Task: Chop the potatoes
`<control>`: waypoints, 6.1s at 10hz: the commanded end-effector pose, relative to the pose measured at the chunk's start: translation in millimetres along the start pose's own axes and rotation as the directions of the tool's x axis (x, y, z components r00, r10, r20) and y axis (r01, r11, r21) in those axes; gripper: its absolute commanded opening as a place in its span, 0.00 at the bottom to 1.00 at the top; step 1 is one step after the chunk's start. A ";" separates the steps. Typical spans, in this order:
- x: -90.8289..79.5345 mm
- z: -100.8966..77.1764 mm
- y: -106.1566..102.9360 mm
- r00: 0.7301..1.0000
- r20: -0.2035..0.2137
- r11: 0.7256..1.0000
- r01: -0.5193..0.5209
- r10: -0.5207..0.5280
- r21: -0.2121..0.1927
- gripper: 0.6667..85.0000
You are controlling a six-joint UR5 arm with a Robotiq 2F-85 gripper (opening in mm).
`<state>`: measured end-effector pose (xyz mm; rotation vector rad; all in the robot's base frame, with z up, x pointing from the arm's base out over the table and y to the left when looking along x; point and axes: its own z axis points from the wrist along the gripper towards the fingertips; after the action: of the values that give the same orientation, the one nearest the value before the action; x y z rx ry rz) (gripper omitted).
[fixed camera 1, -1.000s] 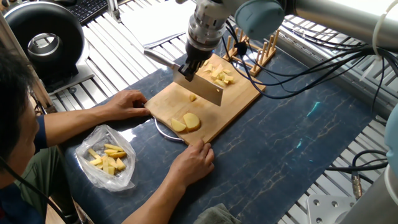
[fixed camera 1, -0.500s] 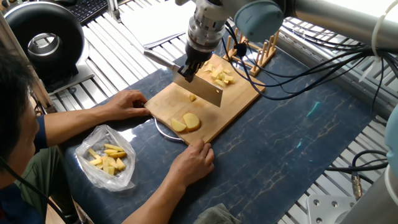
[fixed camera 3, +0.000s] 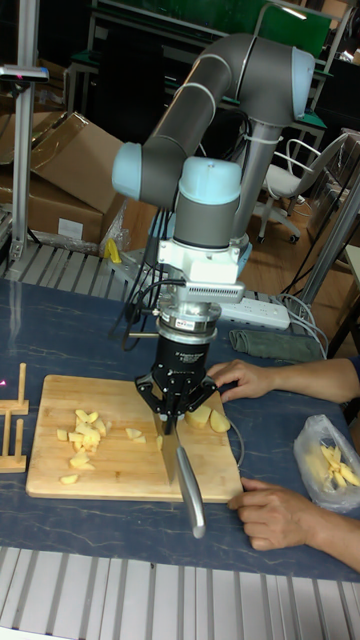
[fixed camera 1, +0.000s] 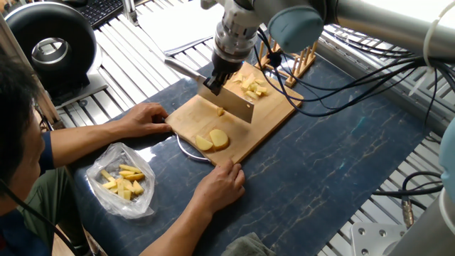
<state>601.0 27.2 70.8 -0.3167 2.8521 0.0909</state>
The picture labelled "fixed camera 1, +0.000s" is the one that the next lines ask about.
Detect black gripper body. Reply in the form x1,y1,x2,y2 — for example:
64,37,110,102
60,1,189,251
212,34,254,75

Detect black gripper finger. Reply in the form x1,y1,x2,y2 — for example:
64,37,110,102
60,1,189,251
220,70,238,90
199,68,225,95

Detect steel cleaver knife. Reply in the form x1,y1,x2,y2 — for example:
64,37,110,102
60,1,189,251
164,60,255,124

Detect bamboo cutting board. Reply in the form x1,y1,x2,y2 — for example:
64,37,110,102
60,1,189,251
171,64,304,169

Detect person's left forearm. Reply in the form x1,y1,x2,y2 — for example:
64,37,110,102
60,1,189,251
36,119,127,171

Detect person's right forearm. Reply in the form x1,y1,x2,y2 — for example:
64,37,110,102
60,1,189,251
134,203,205,256

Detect person's left hand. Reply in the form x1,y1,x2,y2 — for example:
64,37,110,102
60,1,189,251
114,102,173,139

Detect person's right hand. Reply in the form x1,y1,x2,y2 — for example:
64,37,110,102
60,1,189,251
186,162,246,215

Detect white sheet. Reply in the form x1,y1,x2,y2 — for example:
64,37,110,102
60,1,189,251
137,0,220,58

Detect wooden knife rack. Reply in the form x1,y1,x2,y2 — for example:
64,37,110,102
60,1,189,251
256,41,319,89

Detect dark blue marble mat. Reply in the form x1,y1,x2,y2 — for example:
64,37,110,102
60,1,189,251
68,60,443,256

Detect black keyboard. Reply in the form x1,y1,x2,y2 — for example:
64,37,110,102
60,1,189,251
68,0,127,31

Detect plastic bag of potato sticks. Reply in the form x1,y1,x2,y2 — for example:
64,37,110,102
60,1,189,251
85,142,156,218

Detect grey-green cloth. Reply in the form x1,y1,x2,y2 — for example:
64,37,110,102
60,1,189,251
219,231,277,256

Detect wooden pole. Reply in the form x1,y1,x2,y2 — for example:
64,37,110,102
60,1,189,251
0,14,66,137

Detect olive trousers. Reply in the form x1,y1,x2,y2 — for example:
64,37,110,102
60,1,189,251
0,167,97,256

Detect metal mounting plate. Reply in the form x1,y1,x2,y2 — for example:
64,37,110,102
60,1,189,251
348,220,414,256

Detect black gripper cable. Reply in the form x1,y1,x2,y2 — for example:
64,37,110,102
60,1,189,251
255,30,455,118

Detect black round ring lamp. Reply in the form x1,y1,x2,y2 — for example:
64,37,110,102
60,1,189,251
0,2,107,107

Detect black cable with plug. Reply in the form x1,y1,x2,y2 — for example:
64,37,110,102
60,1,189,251
373,174,449,214

